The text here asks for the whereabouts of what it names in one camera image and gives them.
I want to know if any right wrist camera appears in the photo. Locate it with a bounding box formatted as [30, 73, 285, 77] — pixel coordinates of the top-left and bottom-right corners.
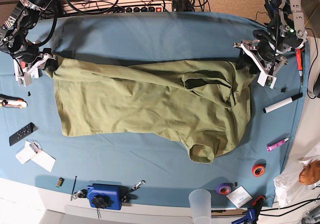
[15, 73, 32, 87]

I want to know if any white power strip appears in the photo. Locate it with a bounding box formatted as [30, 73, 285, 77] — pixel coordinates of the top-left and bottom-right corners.
[62, 0, 174, 15]

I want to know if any small green battery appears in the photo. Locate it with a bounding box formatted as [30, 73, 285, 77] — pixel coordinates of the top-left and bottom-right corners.
[56, 177, 64, 188]

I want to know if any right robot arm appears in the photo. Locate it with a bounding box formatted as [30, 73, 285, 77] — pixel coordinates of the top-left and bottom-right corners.
[0, 0, 59, 79]

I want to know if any silver carabiner clip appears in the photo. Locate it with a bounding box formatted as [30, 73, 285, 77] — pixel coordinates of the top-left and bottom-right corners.
[129, 180, 146, 193]

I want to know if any orange white utility knife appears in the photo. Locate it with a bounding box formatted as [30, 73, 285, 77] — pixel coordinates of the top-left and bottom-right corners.
[0, 94, 28, 109]

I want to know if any white black marker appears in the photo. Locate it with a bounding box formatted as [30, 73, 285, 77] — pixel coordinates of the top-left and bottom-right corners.
[263, 92, 303, 114]

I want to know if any white paper sheet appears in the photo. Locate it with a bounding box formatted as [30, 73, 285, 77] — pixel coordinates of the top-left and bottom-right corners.
[31, 150, 56, 172]

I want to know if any olive green t-shirt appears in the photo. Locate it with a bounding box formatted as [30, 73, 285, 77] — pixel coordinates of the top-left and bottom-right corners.
[49, 57, 255, 163]

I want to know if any blue table cloth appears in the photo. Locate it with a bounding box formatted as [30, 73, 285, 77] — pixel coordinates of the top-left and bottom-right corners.
[0, 12, 307, 208]

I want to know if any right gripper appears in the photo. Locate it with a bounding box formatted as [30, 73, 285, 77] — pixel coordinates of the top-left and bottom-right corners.
[18, 53, 59, 76]

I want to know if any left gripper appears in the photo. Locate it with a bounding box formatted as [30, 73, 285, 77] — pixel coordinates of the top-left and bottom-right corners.
[233, 40, 288, 76]

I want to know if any black remote control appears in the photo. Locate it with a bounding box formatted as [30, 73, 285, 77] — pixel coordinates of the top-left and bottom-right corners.
[9, 122, 37, 147]

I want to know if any small black clip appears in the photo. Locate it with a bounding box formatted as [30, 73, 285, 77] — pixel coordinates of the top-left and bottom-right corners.
[280, 86, 288, 93]

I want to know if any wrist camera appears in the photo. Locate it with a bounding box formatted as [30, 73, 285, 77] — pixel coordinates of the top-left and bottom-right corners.
[15, 73, 32, 87]
[257, 72, 277, 89]

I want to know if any orange black screwdriver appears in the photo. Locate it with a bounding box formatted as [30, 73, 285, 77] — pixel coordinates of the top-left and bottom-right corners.
[295, 47, 305, 87]

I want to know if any white plastic bag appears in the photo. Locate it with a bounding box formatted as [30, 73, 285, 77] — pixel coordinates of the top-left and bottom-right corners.
[273, 144, 320, 208]

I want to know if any blue clamp block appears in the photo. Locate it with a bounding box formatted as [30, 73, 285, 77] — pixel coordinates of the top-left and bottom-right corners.
[86, 183, 122, 211]

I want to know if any clear plastic cup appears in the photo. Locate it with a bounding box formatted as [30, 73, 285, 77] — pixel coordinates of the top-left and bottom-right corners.
[188, 189, 211, 224]

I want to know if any brown bread item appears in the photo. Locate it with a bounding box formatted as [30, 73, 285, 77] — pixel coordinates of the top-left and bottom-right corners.
[299, 160, 320, 186]

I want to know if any red tape roll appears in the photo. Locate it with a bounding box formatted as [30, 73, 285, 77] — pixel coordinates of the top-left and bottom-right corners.
[251, 163, 266, 177]

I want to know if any pink glue tube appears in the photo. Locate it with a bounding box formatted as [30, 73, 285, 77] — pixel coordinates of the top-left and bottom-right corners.
[266, 138, 289, 153]

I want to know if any white paper card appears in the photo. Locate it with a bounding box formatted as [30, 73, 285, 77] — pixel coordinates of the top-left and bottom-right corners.
[226, 186, 253, 208]

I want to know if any black zip tie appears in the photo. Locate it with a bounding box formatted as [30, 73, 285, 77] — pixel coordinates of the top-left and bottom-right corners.
[70, 175, 77, 201]

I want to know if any white card stack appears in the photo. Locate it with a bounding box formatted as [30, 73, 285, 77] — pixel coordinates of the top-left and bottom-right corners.
[15, 140, 41, 164]

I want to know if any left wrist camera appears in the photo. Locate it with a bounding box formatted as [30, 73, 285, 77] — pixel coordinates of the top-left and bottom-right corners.
[257, 72, 277, 89]

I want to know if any blue bar clamp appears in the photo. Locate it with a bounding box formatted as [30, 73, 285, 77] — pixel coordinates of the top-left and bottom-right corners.
[231, 195, 266, 224]

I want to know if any purple tape roll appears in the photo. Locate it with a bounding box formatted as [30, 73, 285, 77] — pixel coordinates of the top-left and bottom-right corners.
[216, 183, 233, 196]

